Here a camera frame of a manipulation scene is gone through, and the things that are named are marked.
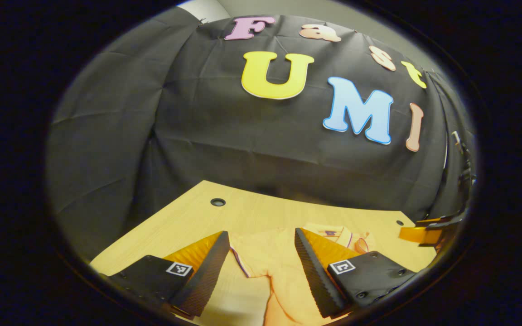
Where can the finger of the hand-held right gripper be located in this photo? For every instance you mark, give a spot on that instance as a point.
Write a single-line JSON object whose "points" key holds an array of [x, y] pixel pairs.
{"points": [[419, 235], [442, 222]]}

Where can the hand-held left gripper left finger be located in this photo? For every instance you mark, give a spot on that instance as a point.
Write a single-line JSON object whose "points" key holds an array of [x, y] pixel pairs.
{"points": [[206, 276]]}

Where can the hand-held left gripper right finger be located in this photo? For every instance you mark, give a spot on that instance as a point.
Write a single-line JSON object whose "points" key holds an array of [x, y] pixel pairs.
{"points": [[313, 278]]}

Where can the orange T-shirt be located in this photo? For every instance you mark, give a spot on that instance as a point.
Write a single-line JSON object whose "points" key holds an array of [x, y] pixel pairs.
{"points": [[283, 271]]}

